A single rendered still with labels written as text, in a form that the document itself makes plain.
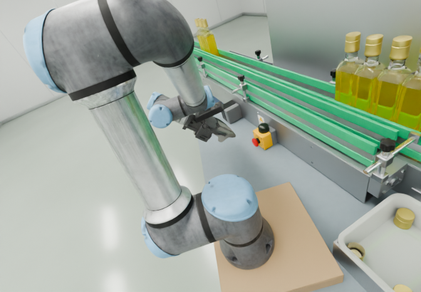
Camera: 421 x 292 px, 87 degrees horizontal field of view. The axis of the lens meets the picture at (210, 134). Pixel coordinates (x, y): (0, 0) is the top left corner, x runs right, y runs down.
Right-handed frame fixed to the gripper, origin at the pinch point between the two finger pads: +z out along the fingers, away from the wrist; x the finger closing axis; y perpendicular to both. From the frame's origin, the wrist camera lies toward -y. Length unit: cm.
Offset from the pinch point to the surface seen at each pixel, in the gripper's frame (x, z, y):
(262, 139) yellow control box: 1.9, 10.7, -4.7
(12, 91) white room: -344, -329, 381
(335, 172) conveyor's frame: 22.5, 25.3, -18.1
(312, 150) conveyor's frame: 14.6, 19.7, -17.3
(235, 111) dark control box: -23.5, 3.7, 3.5
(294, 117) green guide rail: 4.9, 12.1, -20.4
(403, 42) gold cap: 18, 10, -53
